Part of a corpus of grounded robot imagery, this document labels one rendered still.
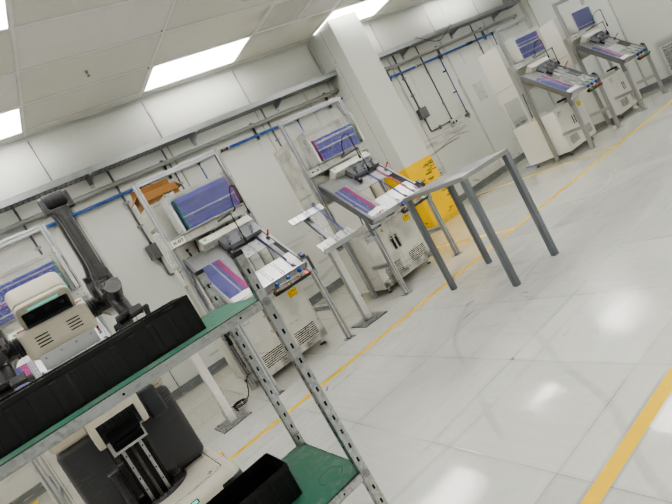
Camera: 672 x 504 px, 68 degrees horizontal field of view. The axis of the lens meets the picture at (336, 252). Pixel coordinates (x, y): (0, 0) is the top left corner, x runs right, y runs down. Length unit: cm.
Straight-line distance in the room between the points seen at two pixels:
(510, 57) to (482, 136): 175
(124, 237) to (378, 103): 350
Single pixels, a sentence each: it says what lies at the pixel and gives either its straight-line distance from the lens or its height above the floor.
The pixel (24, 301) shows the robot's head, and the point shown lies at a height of 132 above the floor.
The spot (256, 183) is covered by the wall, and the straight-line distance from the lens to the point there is 613.
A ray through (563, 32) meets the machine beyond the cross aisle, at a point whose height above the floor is 149.
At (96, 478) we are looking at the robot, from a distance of 267.
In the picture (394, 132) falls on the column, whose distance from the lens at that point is 673.
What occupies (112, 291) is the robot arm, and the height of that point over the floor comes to 118.
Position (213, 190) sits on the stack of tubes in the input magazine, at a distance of 429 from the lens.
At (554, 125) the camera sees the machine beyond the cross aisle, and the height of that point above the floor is 45.
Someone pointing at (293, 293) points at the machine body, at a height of 52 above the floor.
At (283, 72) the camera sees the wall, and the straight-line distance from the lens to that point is 687.
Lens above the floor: 112
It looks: 7 degrees down
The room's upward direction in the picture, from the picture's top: 29 degrees counter-clockwise
